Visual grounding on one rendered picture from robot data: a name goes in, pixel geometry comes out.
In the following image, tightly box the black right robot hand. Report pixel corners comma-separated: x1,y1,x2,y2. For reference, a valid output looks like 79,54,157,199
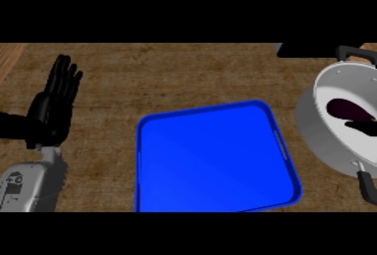
343,120,377,137

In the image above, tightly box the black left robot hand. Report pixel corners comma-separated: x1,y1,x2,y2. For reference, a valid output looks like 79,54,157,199
0,54,85,150

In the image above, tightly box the dark purple eggplant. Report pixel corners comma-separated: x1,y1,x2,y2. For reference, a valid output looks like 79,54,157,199
326,98,377,123

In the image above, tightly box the blue rectangular tray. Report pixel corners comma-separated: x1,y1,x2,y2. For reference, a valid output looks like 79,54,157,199
135,99,305,213

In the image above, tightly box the black appliance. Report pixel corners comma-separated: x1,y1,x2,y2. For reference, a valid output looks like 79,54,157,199
275,42,366,60

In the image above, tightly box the silver pot with black handles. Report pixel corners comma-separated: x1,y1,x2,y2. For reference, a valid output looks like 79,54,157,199
293,45,377,205

